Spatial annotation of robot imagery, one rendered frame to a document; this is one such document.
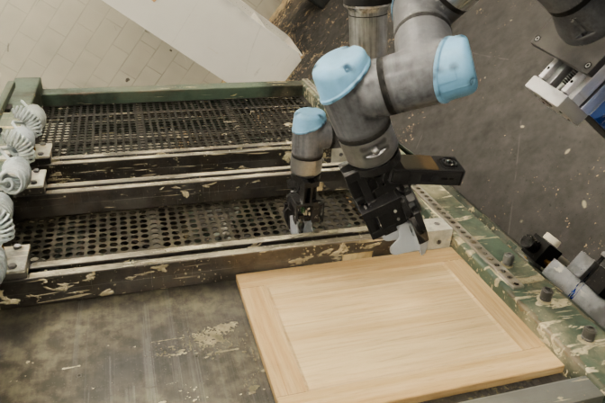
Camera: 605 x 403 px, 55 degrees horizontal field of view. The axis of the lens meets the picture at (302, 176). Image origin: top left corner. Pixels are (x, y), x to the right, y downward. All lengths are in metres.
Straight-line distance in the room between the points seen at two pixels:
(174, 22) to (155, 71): 1.68
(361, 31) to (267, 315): 0.61
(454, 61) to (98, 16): 5.89
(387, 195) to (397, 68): 0.20
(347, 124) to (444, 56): 0.14
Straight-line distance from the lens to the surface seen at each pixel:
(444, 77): 0.71
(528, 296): 1.40
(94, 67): 6.63
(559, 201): 2.62
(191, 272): 1.36
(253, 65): 5.18
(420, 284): 1.41
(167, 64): 6.60
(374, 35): 1.17
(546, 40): 1.53
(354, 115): 0.73
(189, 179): 1.69
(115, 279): 1.35
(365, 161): 0.78
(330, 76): 0.71
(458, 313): 1.35
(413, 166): 0.83
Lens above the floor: 1.99
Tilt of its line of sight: 29 degrees down
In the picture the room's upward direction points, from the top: 59 degrees counter-clockwise
